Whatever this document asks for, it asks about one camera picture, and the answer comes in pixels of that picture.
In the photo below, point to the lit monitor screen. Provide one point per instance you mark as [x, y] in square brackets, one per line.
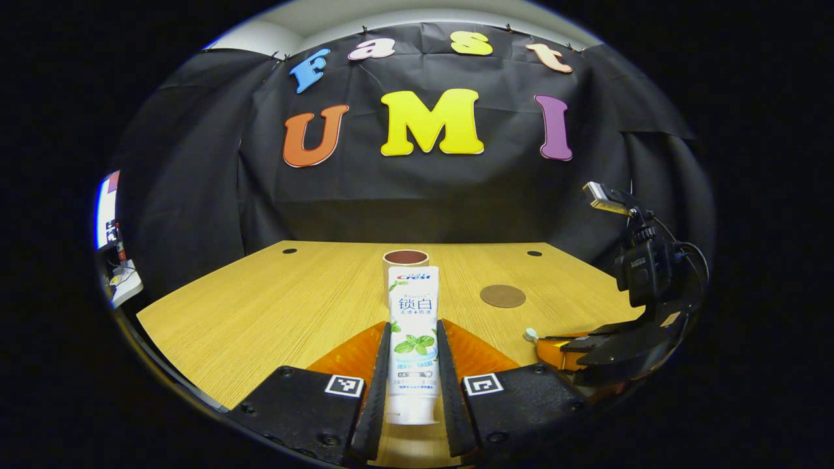
[104, 212]

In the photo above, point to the wooden desktop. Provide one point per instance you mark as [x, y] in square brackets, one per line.
[287, 306]

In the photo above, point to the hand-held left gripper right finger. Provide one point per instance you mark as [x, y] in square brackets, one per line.
[449, 397]

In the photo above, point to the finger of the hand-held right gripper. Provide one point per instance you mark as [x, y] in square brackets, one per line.
[619, 340]
[625, 371]

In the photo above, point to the white toothbrush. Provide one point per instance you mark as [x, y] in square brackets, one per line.
[531, 335]

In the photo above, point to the small red bottle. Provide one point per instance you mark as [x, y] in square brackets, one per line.
[120, 244]

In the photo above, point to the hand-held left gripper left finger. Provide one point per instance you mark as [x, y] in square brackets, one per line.
[376, 397]

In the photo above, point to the beige cup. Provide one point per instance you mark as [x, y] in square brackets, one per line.
[405, 256]

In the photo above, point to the white toothpaste tube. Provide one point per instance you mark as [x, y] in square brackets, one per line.
[414, 365]

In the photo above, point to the round brown coaster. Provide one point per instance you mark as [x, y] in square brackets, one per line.
[503, 296]

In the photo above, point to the black backdrop cloth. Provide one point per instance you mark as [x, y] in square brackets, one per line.
[195, 195]

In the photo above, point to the white side table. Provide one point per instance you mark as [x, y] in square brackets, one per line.
[127, 286]

